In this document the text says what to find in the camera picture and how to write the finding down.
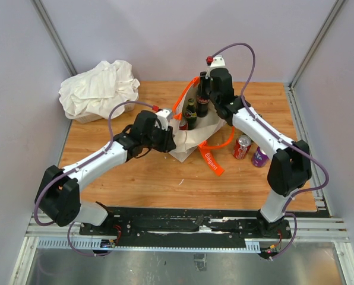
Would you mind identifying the aluminium frame post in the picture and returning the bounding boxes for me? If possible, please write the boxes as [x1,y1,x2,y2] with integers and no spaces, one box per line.
[30,0,77,76]
[288,0,347,89]

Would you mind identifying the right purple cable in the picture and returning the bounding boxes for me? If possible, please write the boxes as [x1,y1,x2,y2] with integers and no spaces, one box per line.
[212,43,330,262]

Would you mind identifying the left aluminium frame post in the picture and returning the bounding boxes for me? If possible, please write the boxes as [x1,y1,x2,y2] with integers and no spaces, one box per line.
[30,0,77,76]

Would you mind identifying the canvas tote bag orange handles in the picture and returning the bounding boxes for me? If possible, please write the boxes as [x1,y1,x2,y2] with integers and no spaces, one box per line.
[169,77,235,176]

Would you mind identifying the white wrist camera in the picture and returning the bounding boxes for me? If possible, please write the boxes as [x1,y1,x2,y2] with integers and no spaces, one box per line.
[206,55,226,78]
[152,105,173,131]

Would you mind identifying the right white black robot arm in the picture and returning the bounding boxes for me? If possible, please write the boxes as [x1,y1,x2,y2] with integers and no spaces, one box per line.
[198,68,312,238]

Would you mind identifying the red can left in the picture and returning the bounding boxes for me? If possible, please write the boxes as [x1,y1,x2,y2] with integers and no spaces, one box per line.
[179,117,188,131]

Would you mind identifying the cola glass bottle red cap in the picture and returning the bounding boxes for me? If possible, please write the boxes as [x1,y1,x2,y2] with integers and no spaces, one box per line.
[197,89,210,118]

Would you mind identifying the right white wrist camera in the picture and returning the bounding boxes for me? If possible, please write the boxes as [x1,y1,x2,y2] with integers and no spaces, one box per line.
[206,55,226,78]

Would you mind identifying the green bottle left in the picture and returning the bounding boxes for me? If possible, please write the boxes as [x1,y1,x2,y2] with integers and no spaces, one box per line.
[184,98,197,130]

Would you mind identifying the red cola can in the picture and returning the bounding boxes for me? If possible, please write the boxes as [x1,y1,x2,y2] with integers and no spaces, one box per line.
[232,135,252,160]

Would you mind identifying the right aluminium frame post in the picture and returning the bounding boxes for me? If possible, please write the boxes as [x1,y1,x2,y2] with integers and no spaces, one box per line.
[288,0,347,89]

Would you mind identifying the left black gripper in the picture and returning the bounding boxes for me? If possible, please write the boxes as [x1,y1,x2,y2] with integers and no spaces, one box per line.
[143,122,176,153]

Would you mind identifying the purple soda can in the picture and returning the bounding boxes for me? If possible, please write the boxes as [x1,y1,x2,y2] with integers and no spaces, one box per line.
[251,147,269,167]

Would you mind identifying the purple cable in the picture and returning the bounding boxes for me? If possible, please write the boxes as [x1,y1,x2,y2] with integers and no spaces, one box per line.
[34,100,159,258]
[212,43,330,262]

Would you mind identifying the white crumpled cloth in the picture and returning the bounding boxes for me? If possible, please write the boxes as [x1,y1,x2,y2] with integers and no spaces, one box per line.
[59,60,140,119]

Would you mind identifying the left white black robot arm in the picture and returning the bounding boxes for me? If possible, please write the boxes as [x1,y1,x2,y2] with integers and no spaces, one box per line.
[34,109,176,235]

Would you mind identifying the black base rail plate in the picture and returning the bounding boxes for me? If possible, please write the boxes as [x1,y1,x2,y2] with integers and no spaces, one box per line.
[79,207,292,251]

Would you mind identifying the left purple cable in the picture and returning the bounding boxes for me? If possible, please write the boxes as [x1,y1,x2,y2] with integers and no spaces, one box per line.
[34,100,159,258]

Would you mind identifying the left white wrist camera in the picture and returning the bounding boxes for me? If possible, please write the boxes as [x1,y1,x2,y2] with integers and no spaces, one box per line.
[152,105,173,131]

